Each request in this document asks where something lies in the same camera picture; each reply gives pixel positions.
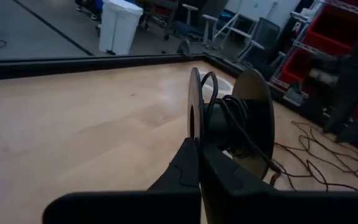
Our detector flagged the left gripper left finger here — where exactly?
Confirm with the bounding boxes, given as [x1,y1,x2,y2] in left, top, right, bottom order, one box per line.
[42,138,202,224]

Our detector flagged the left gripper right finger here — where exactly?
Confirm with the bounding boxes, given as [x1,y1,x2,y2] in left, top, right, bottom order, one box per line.
[199,141,358,224]

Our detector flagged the black wire cable spool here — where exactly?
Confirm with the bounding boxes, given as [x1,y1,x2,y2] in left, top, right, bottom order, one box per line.
[187,67,275,181]

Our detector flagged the thin black wire cord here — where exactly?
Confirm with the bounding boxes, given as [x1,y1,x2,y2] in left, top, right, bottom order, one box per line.
[200,70,358,192]

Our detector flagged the white tape roll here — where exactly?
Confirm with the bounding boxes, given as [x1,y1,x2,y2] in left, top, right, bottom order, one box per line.
[200,71,234,97]

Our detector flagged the small red storage bin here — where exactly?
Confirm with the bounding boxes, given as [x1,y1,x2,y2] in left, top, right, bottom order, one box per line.
[280,49,310,85]

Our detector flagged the office chair white armrests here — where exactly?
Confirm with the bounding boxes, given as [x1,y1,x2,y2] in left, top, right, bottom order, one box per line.
[163,2,220,44]

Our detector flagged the white trash bin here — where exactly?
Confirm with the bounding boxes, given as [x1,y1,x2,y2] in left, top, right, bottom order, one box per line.
[98,0,144,56]

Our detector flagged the large red storage bin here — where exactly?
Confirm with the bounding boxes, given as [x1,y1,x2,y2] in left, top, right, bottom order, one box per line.
[306,6,358,57]

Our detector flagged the person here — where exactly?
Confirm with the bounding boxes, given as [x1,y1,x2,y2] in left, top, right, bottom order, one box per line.
[75,0,104,22]

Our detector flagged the metal wire shelf rack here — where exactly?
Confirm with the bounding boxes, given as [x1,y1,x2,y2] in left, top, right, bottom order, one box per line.
[272,0,358,94]

